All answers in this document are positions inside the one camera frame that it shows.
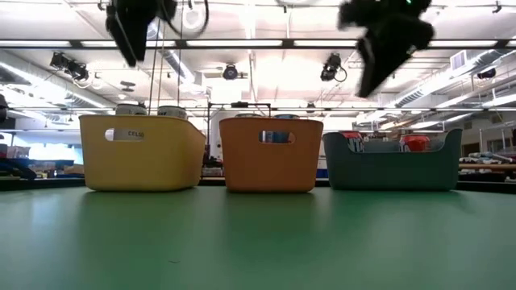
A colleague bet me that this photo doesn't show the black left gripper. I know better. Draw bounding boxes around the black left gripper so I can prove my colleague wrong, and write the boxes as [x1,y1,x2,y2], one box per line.
[106,0,178,68]

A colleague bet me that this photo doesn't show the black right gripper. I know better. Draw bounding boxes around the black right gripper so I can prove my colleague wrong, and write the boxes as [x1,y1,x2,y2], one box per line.
[338,0,436,97]

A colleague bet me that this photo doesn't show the white Celsius can black lid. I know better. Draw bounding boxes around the white Celsius can black lid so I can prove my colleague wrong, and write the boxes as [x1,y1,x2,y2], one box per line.
[156,105,189,120]
[105,102,148,143]

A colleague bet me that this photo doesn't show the red Fanta soda can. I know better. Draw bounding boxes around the red Fanta soda can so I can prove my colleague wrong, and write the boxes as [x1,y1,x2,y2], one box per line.
[339,130,366,154]
[398,133,431,153]

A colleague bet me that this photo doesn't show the yellow plastic bin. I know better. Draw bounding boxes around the yellow plastic bin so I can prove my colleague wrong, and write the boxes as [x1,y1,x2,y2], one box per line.
[78,114,207,193]

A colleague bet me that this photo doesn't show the orange plastic bin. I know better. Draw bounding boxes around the orange plastic bin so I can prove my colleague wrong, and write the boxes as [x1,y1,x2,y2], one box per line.
[218,117,325,193]

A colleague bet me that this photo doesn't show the white ceiling vent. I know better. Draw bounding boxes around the white ceiling vent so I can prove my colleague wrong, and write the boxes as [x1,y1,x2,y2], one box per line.
[449,49,468,73]

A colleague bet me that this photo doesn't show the blue-grey plastic bin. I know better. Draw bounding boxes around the blue-grey plastic bin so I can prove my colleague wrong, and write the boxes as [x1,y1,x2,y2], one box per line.
[321,127,464,192]

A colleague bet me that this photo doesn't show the LED light bar beam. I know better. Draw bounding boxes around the LED light bar beam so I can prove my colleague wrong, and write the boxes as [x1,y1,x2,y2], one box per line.
[0,39,516,51]

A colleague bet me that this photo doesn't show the white round column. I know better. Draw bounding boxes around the white round column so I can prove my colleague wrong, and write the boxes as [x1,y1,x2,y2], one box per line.
[206,110,227,163]

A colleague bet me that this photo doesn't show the black ceiling camera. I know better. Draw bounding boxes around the black ceiling camera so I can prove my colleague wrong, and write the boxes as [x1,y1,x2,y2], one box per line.
[320,52,348,84]
[48,51,90,82]

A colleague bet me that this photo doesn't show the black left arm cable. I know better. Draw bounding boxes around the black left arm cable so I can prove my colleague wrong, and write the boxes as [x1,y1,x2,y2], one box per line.
[159,0,210,40]

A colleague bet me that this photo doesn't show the black overhead camera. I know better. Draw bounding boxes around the black overhead camera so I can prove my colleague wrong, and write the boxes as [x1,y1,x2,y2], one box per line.
[221,63,240,81]

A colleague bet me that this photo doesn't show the black rack frame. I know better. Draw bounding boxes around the black rack frame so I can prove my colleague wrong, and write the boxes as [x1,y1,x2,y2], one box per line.
[206,101,273,120]

